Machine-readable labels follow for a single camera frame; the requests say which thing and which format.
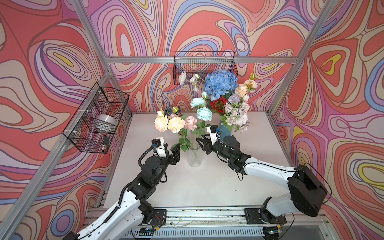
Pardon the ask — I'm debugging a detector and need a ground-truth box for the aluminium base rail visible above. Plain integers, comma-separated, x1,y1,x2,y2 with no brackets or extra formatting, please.
80,205,334,240

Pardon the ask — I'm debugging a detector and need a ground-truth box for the teal ceramic vase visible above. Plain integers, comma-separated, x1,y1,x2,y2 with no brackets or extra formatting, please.
219,121,232,141

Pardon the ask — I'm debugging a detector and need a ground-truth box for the black wire basket back wall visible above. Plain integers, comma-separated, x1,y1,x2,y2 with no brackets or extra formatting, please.
173,50,238,86

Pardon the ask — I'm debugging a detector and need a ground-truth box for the clear glass cup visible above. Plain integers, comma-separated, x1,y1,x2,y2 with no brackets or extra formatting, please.
187,139,203,168

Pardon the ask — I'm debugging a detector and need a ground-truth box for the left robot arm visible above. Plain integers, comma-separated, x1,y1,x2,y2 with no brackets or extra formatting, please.
64,139,181,240

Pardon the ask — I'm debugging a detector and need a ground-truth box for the light aqua rose stem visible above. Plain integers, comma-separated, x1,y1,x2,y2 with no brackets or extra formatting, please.
190,92,213,137

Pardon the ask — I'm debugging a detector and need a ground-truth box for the cream rose spray stem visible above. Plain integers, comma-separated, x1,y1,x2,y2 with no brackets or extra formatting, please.
235,74,258,98

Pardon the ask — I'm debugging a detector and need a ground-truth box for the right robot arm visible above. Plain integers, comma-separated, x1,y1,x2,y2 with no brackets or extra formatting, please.
196,134,328,224

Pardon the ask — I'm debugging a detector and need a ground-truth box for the black wire basket left wall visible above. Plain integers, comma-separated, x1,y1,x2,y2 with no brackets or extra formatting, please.
63,83,130,154

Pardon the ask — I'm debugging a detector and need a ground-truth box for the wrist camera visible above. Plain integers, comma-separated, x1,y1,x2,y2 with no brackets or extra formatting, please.
206,125,220,145
152,137,167,158

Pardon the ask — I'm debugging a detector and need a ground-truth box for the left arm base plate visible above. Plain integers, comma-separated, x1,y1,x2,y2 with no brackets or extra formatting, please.
142,209,167,227

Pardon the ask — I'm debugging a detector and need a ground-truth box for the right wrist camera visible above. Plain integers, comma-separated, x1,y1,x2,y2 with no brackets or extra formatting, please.
206,125,220,145

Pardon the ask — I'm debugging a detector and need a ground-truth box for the white poppy flower stem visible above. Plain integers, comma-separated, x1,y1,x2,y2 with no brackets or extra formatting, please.
178,72,205,93

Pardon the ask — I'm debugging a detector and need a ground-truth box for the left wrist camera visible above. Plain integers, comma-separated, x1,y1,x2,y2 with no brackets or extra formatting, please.
152,137,167,158

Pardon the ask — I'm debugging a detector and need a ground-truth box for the black wire basket wall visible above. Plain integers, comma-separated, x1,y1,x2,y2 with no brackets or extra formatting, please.
63,83,130,154
173,50,238,86

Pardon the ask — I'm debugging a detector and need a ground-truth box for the bright blue hydrangea stem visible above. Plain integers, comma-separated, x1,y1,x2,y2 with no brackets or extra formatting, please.
203,69,239,101

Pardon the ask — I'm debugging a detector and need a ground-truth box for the red gerbera flower stem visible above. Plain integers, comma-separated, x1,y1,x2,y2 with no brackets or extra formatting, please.
210,97,229,115

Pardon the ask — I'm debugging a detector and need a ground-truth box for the pink peony flower stem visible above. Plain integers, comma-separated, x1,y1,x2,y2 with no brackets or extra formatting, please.
184,116,198,131

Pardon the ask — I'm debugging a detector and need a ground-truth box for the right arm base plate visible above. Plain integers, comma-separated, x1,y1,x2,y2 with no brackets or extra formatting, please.
243,208,287,226

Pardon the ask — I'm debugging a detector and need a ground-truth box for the peach rose spray stem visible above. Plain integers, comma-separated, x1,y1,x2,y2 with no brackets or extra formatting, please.
154,107,191,152

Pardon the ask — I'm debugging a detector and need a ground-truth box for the purple and pink mixed bouquet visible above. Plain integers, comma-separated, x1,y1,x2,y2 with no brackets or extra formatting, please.
229,94,241,105

